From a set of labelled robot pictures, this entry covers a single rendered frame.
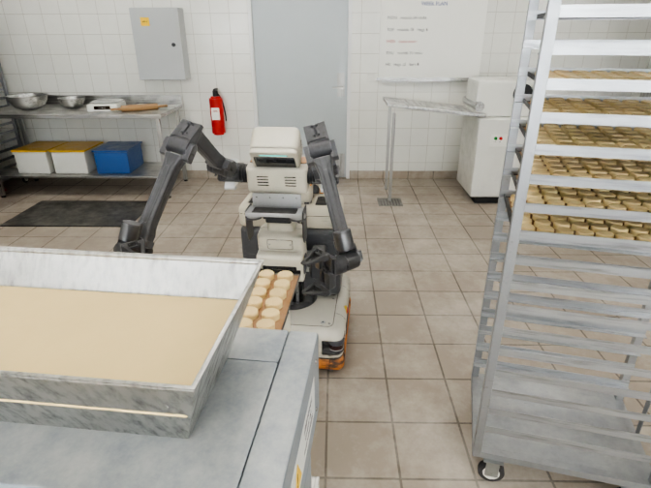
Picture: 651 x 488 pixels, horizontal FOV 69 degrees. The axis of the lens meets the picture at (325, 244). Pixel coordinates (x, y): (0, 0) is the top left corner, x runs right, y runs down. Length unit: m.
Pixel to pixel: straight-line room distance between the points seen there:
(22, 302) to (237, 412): 0.38
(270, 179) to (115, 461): 1.64
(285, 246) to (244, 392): 1.60
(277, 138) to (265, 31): 3.64
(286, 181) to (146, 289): 1.41
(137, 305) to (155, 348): 0.12
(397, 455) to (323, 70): 4.31
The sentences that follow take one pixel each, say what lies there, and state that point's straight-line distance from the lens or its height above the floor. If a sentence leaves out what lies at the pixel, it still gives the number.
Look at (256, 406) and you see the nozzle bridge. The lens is 0.68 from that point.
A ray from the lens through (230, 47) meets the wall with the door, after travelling 5.67.
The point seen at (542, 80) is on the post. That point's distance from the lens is 1.47.
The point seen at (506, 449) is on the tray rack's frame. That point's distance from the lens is 2.13.
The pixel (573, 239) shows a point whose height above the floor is 1.05.
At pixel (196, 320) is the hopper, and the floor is 1.27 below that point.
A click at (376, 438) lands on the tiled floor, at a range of 2.27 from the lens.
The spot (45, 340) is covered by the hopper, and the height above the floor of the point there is 1.27.
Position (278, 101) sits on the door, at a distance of 5.67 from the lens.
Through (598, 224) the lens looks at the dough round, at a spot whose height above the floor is 1.06.
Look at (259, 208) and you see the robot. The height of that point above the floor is 0.91.
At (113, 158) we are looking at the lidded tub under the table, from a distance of 5.58.
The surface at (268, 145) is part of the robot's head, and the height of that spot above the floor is 1.20.
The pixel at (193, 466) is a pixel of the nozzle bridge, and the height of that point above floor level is 1.18.
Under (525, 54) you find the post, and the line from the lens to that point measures 1.92.
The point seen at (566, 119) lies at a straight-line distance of 1.53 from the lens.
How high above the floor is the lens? 1.64
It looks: 24 degrees down
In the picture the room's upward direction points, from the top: straight up
